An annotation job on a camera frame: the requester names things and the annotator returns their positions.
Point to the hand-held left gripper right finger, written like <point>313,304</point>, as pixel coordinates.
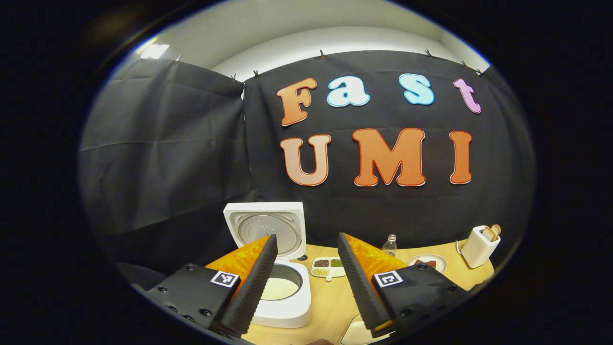
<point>359,282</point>

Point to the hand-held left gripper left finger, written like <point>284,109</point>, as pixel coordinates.
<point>254,282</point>

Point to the white rice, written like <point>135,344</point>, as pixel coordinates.
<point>282,289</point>

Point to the white rice cooker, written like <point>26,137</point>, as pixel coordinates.
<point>287,316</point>

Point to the divided white grain dish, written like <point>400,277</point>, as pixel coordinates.
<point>328,269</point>

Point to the clear plastic water bottle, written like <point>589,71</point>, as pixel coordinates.
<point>390,247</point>

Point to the round white plate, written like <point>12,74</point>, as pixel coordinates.
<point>440,262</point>

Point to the white toaster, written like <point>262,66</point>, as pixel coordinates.
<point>476,251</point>

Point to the toast bread slice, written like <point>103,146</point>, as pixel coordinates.
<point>488,234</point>
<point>496,229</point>

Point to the black backdrop cloth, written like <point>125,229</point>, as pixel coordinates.
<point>191,143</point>

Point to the ceiling light panel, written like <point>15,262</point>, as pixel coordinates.
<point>155,51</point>

